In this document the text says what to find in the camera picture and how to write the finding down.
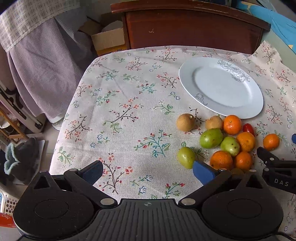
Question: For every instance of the grey slippers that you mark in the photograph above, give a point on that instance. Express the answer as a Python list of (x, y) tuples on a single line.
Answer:
[(21, 160)]

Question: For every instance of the orange mandarin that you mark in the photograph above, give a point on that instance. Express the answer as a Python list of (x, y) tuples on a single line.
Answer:
[(247, 141), (243, 161), (221, 159), (271, 142), (232, 125)]

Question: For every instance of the white folding stand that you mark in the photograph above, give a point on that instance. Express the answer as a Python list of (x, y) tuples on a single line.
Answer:
[(13, 102)]

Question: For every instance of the checked purple curtain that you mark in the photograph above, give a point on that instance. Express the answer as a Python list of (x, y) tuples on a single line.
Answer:
[(47, 53)]

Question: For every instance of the brown round fruit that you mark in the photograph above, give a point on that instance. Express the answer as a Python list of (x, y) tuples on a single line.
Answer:
[(214, 122), (237, 173), (185, 122)]

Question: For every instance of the dark wooden cabinet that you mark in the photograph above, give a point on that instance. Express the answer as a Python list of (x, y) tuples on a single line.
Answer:
[(189, 23)]

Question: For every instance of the white plate with rose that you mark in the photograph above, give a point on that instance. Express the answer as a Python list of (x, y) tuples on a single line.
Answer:
[(222, 87)]

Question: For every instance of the cardboard box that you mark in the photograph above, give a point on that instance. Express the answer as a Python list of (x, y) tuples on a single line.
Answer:
[(107, 34)]

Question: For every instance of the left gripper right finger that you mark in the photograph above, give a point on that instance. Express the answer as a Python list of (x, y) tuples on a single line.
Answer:
[(211, 179)]

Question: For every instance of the red cherry tomato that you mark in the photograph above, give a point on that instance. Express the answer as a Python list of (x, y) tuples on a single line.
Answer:
[(248, 128)]

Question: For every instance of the blue patterned cushion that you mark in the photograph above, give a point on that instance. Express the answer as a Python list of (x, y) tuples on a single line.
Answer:
[(281, 26)]

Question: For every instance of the floral tablecloth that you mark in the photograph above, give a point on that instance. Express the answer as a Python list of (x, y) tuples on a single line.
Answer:
[(124, 113)]

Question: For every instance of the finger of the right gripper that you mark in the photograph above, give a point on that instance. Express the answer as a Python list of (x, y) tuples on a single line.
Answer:
[(267, 157)]

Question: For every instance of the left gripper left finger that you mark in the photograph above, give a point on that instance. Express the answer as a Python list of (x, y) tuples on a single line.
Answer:
[(82, 182)]

